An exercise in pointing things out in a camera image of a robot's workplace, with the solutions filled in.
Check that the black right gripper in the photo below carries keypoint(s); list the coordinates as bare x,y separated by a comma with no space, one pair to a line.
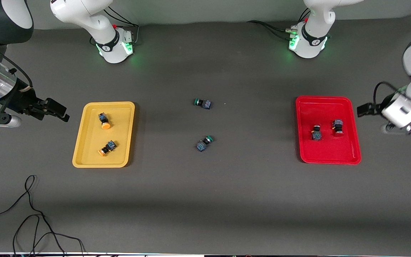
25,98

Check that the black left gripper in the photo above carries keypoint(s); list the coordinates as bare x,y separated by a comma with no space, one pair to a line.
374,108

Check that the red mushroom push button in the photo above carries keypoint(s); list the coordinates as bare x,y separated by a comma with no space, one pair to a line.
338,125
316,134

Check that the yellow push button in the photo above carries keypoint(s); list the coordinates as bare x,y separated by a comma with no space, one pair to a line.
103,119
107,147

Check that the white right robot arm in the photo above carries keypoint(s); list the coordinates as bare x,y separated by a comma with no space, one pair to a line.
84,14

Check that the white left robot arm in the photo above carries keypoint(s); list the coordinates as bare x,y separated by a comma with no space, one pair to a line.
314,39

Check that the red plastic tray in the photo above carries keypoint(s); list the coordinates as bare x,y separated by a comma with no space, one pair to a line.
328,151

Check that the yellow plastic tray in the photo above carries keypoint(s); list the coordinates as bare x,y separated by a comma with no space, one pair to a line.
91,157

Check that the green push button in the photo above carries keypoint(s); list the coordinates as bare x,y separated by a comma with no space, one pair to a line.
203,104
203,144

